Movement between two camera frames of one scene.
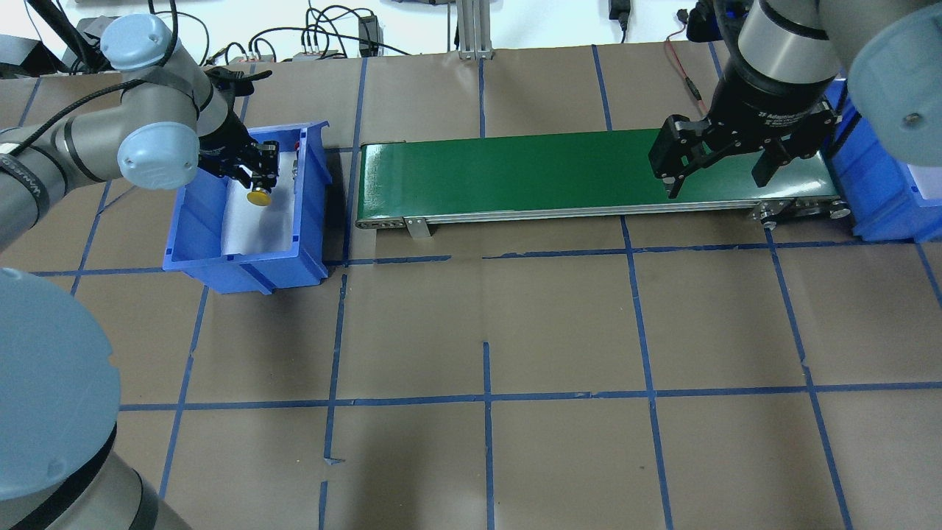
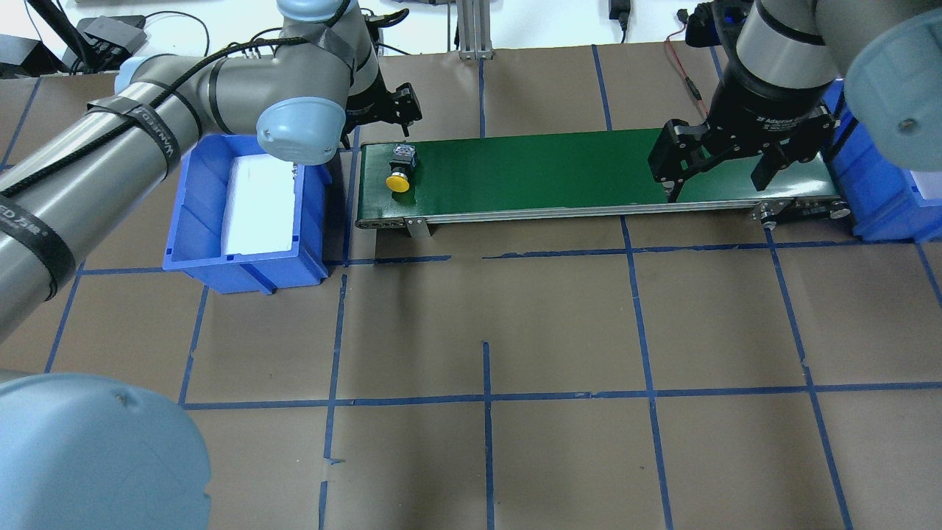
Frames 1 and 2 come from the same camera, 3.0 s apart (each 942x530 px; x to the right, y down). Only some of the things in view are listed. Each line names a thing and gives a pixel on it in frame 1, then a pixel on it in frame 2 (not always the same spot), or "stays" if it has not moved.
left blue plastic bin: x=195 y=244 stays
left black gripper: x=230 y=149 → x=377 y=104
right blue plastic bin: x=887 y=199 stays
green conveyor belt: x=588 y=177 stays
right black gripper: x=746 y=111 stays
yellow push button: x=260 y=196 → x=403 y=161
